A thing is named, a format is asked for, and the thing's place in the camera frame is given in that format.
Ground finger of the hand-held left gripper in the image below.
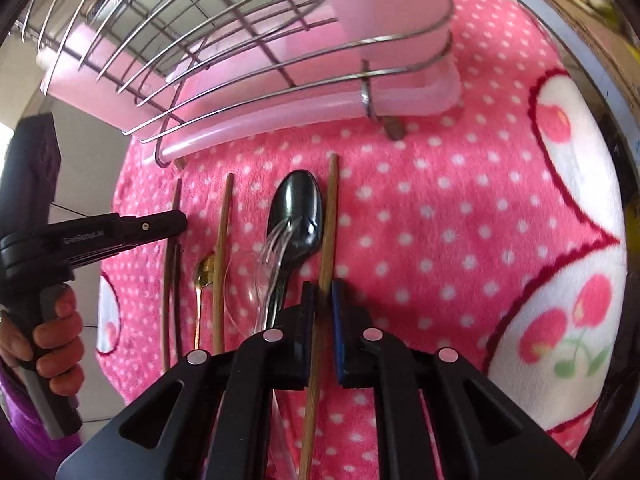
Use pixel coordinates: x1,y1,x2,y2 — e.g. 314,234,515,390
47,209,189,269

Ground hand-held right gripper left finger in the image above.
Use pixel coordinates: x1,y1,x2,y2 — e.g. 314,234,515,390
75,281,318,480

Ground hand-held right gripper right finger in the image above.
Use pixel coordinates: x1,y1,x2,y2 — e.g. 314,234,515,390
330,280,586,480

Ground light wooden chopstick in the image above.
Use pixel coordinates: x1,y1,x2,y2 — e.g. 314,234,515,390
212,173,236,354
298,154,341,480

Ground clear plastic spoon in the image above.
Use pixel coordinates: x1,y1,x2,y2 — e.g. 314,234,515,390
224,257,268,333

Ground metal wire utensil rack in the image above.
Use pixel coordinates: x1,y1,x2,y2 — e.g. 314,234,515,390
10,0,456,168

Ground person's left hand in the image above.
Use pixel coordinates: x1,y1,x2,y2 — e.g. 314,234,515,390
0,285,87,397

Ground small gold spoon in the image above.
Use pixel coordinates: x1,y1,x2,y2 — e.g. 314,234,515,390
192,252,217,351

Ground clear plastic fork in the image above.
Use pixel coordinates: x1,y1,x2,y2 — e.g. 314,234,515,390
255,216,303,333

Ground pink plastic drip tray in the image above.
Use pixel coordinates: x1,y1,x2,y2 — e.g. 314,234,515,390
37,10,381,163

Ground black plastic spoon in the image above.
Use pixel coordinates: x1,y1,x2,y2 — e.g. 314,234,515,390
263,170,324,333

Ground pink polka-dot blanket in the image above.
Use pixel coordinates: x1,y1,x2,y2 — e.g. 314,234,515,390
97,0,628,480

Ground purple clothing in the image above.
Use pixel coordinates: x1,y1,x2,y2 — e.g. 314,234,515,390
0,360,56,441

